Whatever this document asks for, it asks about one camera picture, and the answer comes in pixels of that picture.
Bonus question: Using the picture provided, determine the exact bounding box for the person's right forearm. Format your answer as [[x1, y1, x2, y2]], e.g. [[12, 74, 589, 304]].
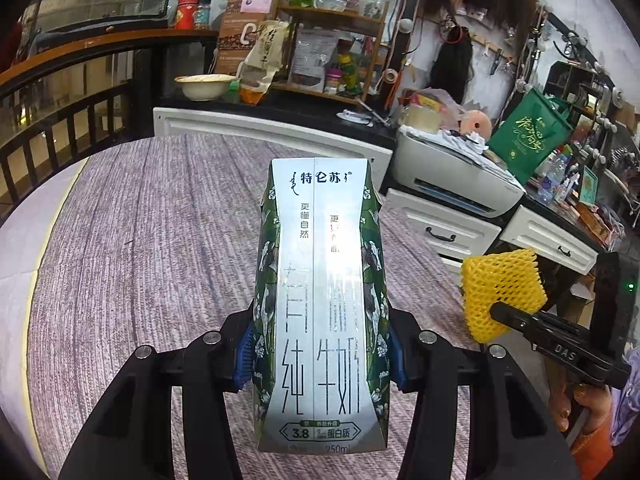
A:
[[569, 360, 640, 480]]

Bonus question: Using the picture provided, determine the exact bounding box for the black hair wig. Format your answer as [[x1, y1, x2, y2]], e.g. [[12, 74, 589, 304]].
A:
[[430, 34, 474, 107]]

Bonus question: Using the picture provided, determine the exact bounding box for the pink round ornament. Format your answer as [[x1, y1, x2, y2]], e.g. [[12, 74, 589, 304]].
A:
[[457, 109, 492, 139]]

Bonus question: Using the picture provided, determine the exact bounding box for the green tote bag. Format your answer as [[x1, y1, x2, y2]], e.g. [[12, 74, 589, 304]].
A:
[[487, 86, 574, 187]]

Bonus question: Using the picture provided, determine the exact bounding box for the person's right hand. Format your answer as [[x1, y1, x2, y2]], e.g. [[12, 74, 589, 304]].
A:
[[547, 381, 614, 434]]

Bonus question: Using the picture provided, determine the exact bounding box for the white printer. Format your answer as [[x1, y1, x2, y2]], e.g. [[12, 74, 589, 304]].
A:
[[391, 126, 527, 219]]

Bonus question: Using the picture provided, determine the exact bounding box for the cream bowl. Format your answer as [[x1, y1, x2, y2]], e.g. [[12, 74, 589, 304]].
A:
[[174, 73, 242, 102]]

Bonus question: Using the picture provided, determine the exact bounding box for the wooden shelf rack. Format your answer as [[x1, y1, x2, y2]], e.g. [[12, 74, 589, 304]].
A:
[[271, 0, 392, 107]]

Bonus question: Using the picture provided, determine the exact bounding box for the green white milk carton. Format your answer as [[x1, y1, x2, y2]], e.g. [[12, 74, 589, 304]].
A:
[[251, 156, 392, 454]]

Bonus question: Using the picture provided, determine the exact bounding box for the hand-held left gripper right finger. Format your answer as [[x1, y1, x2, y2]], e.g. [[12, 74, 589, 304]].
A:
[[388, 309, 584, 480]]

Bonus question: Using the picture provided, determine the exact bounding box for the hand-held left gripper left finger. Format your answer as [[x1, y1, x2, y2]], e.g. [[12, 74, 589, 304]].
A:
[[57, 309, 252, 480]]

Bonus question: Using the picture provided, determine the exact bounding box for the purple striped tablecloth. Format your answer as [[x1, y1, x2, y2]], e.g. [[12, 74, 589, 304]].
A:
[[0, 132, 482, 480]]

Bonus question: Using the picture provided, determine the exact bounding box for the green framed picture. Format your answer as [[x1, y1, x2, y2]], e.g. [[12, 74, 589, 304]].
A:
[[577, 165, 602, 207]]

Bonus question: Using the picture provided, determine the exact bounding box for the clear water bottle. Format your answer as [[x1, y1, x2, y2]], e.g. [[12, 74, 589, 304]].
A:
[[542, 152, 569, 204]]

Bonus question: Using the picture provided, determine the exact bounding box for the white drawer black handle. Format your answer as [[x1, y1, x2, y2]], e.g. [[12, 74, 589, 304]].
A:
[[499, 204, 599, 276], [384, 188, 503, 262]]

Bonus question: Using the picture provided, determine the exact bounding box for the wooden railing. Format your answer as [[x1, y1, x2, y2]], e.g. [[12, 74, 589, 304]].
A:
[[0, 29, 219, 222]]

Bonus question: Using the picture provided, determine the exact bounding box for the brown printed box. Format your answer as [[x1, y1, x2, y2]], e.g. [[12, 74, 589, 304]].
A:
[[215, 0, 262, 77]]

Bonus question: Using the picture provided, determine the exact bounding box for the yellow foam net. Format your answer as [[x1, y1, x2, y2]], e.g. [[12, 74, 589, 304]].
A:
[[460, 247, 549, 346]]

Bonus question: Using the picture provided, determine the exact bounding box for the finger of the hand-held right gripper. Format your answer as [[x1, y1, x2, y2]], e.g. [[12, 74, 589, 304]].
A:
[[489, 299, 584, 364]]

